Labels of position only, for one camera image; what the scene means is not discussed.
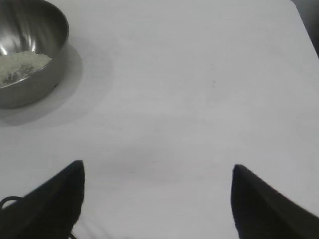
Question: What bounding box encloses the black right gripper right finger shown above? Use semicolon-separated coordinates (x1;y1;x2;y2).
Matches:
230;164;319;239

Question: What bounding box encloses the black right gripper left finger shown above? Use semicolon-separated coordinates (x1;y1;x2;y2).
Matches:
0;159;86;239

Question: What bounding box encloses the white rice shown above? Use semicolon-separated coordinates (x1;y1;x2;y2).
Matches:
0;49;53;87

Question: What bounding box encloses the stainless steel mixing bowl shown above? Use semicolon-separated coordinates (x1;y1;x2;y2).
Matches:
0;0;70;110

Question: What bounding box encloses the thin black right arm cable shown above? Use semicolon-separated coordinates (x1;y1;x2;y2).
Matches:
0;196;24;211

